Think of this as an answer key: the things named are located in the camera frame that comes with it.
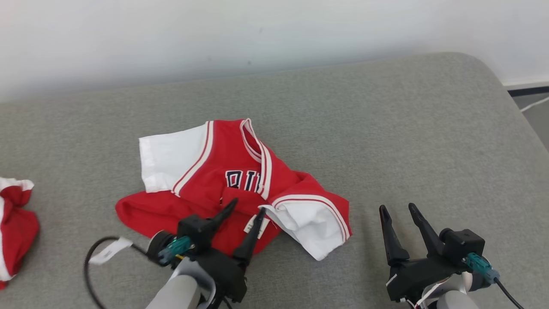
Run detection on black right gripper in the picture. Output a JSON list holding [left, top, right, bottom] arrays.
[[379, 203, 463, 303]]

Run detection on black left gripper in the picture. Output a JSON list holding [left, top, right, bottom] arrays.
[[188, 197, 266, 303]]

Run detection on red white basketball jersey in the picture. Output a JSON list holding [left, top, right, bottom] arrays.
[[115, 118, 353, 261]]

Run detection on red white shorts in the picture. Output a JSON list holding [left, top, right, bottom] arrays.
[[0, 177, 40, 290]]

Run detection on teal left camera connector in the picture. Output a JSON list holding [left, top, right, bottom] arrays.
[[157, 236, 193, 264]]

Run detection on teal camera connector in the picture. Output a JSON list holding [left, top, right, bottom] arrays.
[[157, 236, 193, 264], [465, 252, 501, 285]]

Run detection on teal right camera connector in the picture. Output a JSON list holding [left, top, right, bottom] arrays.
[[465, 252, 501, 285]]

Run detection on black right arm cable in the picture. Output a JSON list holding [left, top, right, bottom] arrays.
[[493, 278, 526, 309]]

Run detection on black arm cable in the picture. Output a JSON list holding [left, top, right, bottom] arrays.
[[493, 278, 526, 309], [83, 236, 151, 309]]

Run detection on white cable label tag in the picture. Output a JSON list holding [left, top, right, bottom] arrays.
[[88, 237, 134, 266]]

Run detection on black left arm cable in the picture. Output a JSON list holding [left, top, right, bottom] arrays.
[[83, 236, 151, 309]]

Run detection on white floor cable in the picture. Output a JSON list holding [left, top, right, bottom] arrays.
[[520, 95, 549, 113]]

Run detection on dark wall baseboard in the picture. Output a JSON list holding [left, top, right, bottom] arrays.
[[507, 85, 549, 97]]

